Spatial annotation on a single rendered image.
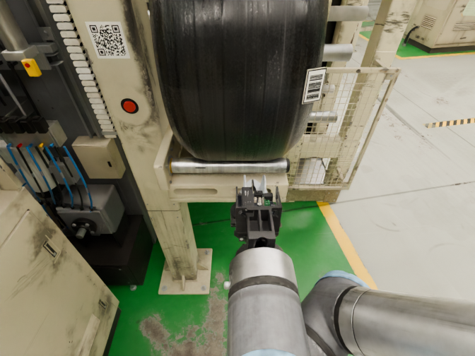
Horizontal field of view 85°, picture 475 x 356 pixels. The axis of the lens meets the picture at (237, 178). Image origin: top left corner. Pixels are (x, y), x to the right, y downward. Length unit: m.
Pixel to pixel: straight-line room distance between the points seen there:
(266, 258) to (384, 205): 1.79
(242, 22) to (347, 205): 1.67
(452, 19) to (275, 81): 4.85
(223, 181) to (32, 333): 0.68
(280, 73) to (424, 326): 0.38
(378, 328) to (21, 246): 0.83
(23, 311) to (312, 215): 1.51
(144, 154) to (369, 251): 1.42
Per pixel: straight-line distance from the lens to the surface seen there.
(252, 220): 0.41
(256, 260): 0.34
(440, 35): 5.24
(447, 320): 0.33
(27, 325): 0.99
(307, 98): 0.50
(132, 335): 1.53
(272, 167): 0.74
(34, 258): 0.96
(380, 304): 0.38
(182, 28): 0.46
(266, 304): 0.31
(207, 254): 1.60
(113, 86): 0.75
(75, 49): 0.76
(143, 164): 0.88
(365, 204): 2.04
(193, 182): 0.77
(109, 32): 0.70
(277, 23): 0.46
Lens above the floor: 1.40
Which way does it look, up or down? 44 degrees down
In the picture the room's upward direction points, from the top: straight up
